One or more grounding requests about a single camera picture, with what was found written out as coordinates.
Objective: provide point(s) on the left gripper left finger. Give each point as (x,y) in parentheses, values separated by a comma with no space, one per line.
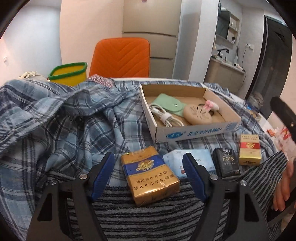
(51,220)

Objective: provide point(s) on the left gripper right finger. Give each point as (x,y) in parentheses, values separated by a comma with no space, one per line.
(245,220)

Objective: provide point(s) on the gold red cigarette pack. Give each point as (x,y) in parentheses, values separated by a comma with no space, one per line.
(250,150)

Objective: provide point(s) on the black face tissue pack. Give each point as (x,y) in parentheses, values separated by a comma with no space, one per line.
(225,163)

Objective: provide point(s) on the gold blue cigarette pack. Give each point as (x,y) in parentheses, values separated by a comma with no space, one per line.
(148,177)

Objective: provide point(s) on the beige round silicone case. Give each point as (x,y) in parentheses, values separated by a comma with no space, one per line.
(196,115)

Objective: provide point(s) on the light blue tissue pack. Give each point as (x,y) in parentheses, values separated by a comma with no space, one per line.
(180,160)

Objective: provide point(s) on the green felt pouch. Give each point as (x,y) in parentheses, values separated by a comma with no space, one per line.
(170,104)

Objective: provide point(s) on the pink plush toy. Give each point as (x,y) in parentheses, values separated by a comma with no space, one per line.
(210,106)

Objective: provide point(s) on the person's right hand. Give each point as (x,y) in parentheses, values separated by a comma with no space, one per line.
(282,191)

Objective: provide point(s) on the small orange box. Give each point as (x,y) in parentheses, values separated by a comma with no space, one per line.
(271,133)

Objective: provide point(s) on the red white plastic bag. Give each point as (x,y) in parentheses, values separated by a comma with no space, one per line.
(284,142)

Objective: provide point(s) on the grey striped towel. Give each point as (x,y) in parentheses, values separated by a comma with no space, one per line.
(176,217)

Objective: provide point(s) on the blue plaid shirt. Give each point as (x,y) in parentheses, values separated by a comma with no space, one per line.
(51,131)

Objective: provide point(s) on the bathroom vanity cabinet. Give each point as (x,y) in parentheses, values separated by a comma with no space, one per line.
(225,75)

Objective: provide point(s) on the white hair dryer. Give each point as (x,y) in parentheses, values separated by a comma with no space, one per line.
(236,65)

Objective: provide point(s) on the bathroom mirror cabinet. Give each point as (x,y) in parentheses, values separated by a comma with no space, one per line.
(227,26)

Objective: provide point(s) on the floral patterned cloth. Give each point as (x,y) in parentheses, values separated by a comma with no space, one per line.
(109,82)

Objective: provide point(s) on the cardboard tray box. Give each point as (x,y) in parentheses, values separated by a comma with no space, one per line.
(168,127)

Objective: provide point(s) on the yellow green-rimmed bin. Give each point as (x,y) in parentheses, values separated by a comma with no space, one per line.
(69,74)

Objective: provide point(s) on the pile of beige cloth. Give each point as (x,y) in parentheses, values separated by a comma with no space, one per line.
(33,75)

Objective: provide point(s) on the orange chair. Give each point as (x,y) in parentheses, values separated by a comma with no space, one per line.
(121,58)

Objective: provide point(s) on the beige refrigerator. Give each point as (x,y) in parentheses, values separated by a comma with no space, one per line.
(158,22)

